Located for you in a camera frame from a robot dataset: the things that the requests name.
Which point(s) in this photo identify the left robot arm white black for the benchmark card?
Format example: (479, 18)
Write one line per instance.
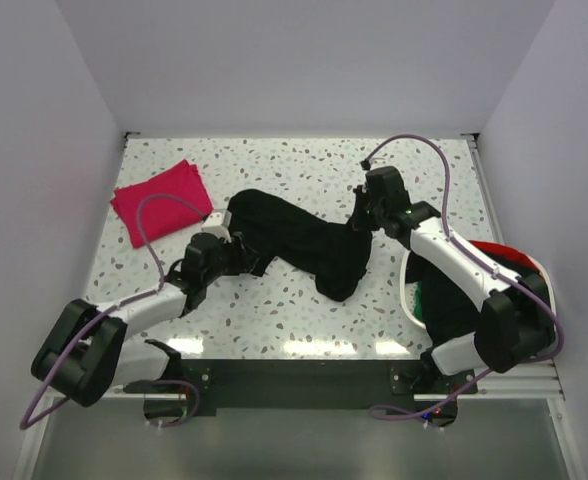
(79, 356)

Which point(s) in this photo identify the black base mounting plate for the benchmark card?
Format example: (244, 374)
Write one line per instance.
(172, 397)

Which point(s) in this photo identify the white laundry basket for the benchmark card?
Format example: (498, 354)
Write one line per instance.
(406, 290)

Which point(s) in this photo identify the black clothes in basket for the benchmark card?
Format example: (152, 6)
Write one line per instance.
(439, 300)

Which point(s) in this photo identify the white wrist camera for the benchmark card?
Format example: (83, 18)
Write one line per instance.
(217, 224)
(370, 162)

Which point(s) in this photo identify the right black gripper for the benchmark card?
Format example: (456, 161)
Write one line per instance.
(361, 195)

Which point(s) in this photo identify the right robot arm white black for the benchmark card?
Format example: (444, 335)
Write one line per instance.
(516, 322)

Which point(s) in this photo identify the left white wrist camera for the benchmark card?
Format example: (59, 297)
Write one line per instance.
(217, 224)

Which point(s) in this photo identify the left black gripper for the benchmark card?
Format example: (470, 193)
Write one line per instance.
(242, 257)

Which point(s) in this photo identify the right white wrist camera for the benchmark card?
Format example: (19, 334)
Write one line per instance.
(370, 162)

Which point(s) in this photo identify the aluminium frame rail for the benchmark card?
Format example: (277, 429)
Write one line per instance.
(524, 385)

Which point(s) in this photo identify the folded pink red t shirt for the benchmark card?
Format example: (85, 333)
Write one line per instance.
(162, 216)

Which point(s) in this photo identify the red garment in basket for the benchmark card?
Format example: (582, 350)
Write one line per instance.
(508, 257)

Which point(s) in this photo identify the black t shirt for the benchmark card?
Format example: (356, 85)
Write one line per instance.
(335, 254)

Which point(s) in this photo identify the green garment in basket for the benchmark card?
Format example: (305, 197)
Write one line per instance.
(418, 308)

